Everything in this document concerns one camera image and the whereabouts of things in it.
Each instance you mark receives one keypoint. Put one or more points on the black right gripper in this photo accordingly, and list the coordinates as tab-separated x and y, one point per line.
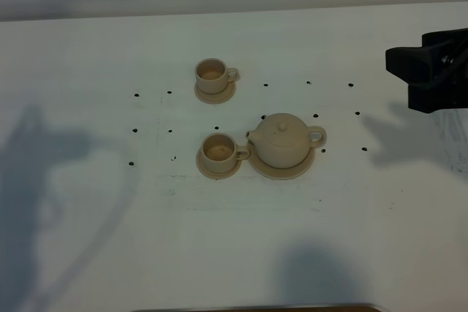
436	72

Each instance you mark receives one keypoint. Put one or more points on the beige ceramic teapot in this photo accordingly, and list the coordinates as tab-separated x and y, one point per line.
283	140

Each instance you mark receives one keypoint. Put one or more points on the large beige teapot saucer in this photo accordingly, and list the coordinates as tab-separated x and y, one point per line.
276	173

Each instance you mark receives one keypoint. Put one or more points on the far beige cup saucer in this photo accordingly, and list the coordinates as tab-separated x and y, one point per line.
217	98

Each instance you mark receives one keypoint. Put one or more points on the beige cup saucer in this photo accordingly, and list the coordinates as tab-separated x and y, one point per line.
215	175
217	98

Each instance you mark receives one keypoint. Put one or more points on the far beige teacup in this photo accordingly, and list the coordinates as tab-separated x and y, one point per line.
213	76

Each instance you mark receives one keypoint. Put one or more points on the beige teacup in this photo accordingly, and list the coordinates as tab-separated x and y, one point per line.
221	151
213	76

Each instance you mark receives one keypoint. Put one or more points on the near beige teacup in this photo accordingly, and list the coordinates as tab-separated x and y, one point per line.
221	151

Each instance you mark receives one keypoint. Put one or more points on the near beige cup saucer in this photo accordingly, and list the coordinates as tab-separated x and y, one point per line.
215	175

